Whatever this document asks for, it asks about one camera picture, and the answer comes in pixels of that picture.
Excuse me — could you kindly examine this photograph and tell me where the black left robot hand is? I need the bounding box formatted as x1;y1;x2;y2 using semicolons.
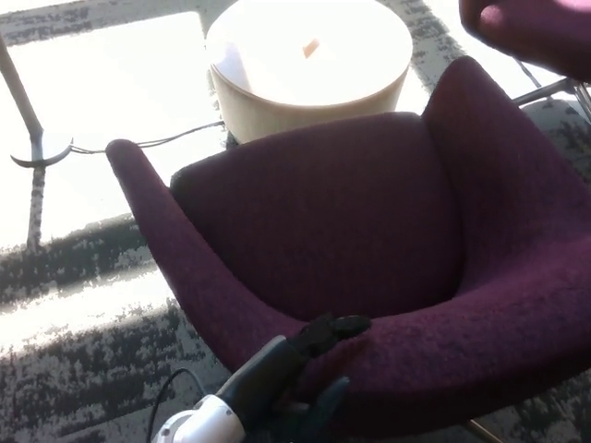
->
215;312;373;443

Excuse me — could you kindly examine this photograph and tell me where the purple fabric armchair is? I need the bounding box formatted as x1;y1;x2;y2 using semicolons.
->
104;54;591;443

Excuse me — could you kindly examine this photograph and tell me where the purple armchair seat cushion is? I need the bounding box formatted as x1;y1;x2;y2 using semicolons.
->
169;111;465;323

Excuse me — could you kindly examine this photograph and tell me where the round beige side table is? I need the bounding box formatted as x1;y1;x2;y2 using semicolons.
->
203;0;414;145

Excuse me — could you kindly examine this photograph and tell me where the floor lamp pole and base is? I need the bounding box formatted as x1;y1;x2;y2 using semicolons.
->
0;33;76;170

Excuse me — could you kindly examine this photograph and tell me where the purple chair with chrome legs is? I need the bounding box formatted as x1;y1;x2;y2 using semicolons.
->
458;0;591;124

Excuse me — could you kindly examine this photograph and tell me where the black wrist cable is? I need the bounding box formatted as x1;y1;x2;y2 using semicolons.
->
146;366;205;443

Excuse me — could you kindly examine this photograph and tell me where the thin black floor cable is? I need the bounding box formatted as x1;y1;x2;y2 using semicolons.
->
68;120;227;155

